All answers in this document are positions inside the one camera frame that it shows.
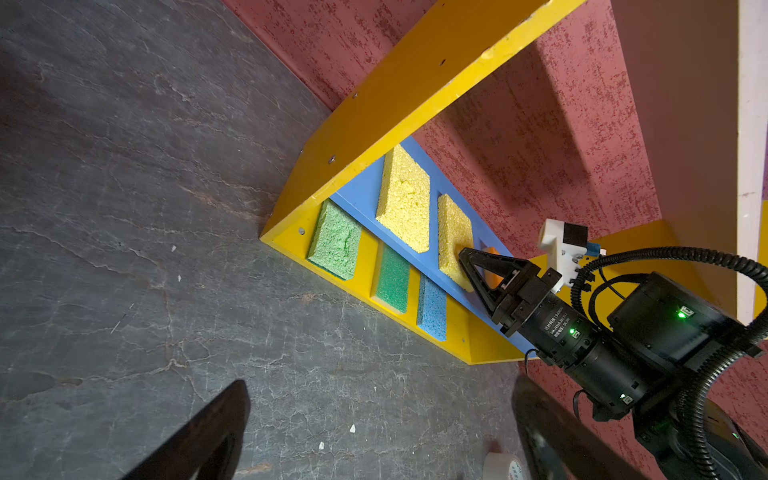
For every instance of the tan sponge green scrub back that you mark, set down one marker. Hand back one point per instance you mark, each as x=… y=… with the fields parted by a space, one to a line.
x=391 y=280

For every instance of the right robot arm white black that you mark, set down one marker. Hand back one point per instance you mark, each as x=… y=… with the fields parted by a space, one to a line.
x=655 y=359

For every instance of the blue sponge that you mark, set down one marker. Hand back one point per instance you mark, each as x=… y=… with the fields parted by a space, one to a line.
x=431 y=315

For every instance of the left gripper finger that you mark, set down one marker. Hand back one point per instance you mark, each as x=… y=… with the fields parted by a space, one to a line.
x=208 y=446

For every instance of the clear tape roll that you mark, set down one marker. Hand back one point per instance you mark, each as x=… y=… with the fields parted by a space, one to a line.
x=503 y=466

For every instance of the green cellulose sponge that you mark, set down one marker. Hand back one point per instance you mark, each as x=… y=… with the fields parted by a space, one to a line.
x=335 y=242

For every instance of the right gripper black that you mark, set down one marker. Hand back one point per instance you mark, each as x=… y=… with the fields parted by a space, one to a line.
x=521 y=301

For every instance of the yellow shelf with coloured boards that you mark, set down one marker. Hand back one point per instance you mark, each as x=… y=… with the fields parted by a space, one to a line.
x=698 y=72

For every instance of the yellow cellulose sponge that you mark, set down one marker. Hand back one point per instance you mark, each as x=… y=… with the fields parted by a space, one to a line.
x=404 y=200
x=454 y=234

